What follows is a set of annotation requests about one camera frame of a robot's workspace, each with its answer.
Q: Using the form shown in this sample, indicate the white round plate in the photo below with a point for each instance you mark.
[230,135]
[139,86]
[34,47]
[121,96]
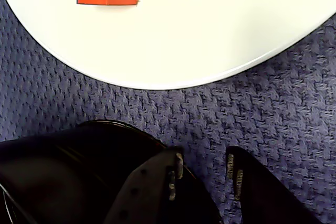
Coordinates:
[183,37]

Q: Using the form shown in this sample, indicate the black round recipient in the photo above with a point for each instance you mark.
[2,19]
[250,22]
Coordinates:
[78,171]

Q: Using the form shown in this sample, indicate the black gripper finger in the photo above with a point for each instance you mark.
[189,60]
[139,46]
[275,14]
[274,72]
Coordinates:
[147,182]
[262,197]

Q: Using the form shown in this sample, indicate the blue textured cloth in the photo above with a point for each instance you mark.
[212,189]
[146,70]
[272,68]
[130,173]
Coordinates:
[249,124]

